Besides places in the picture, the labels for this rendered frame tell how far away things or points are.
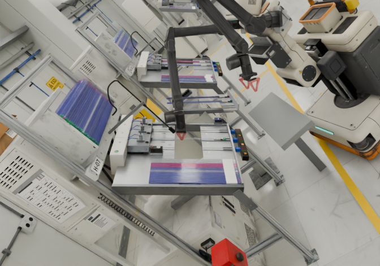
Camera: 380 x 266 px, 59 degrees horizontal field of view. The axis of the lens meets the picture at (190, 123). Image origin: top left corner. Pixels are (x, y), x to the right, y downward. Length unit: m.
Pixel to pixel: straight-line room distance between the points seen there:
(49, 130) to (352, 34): 1.75
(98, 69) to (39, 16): 2.23
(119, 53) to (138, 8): 3.46
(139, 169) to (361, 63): 1.46
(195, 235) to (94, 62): 1.76
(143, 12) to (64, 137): 4.91
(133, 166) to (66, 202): 0.41
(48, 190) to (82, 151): 0.27
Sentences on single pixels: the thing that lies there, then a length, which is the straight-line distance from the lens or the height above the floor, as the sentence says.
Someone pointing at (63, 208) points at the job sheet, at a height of 1.30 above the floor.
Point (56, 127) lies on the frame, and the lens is 1.83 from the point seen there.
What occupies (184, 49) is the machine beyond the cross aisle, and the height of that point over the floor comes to 0.32.
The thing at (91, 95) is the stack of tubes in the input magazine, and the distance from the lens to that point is 2.19.
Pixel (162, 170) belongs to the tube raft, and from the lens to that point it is 1.92.
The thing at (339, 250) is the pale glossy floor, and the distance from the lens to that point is 2.28.
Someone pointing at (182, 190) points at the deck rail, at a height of 0.93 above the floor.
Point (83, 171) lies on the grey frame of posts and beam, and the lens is 1.78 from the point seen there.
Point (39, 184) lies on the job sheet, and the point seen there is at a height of 1.49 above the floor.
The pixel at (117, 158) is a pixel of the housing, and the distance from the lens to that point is 1.97.
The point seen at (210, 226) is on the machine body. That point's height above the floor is 0.62.
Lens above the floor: 1.82
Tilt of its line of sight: 22 degrees down
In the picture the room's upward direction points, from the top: 47 degrees counter-clockwise
